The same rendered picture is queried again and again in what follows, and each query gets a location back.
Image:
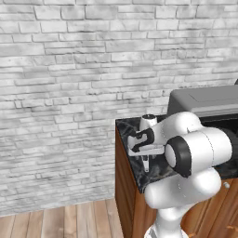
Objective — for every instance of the grey countertop oven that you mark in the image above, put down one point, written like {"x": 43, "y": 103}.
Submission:
{"x": 207, "y": 100}

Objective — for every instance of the round white cupboard knob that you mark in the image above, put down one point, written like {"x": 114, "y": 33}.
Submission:
{"x": 226, "y": 185}

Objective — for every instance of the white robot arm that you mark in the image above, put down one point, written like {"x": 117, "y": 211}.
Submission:
{"x": 198, "y": 148}

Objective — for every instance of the brown wooden cupboard door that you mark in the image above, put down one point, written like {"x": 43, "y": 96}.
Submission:
{"x": 214, "y": 214}

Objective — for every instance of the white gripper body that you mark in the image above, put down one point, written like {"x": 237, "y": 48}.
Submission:
{"x": 148, "y": 150}

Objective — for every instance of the brown wooden counter cabinet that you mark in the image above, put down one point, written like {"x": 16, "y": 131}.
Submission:
{"x": 125, "y": 186}

